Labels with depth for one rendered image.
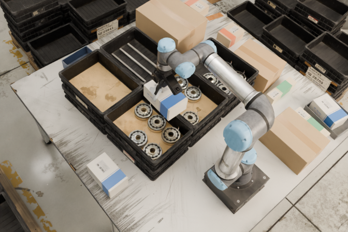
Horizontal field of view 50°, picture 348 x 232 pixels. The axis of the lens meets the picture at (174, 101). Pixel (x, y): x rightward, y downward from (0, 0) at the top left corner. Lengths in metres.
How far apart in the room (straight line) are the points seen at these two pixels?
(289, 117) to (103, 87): 1.10
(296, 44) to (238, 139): 2.09
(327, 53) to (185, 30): 1.31
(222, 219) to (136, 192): 0.47
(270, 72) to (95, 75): 1.09
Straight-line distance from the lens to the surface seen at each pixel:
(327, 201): 3.12
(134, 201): 2.04
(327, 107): 2.50
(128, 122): 2.11
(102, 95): 2.22
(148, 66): 2.36
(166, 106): 1.79
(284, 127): 2.21
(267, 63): 2.48
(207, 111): 2.19
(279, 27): 3.52
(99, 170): 2.02
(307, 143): 2.21
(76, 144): 2.21
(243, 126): 1.43
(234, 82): 1.56
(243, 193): 2.01
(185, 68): 1.55
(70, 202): 2.83
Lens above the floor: 2.61
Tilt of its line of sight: 54 degrees down
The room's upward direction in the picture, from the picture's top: 8 degrees clockwise
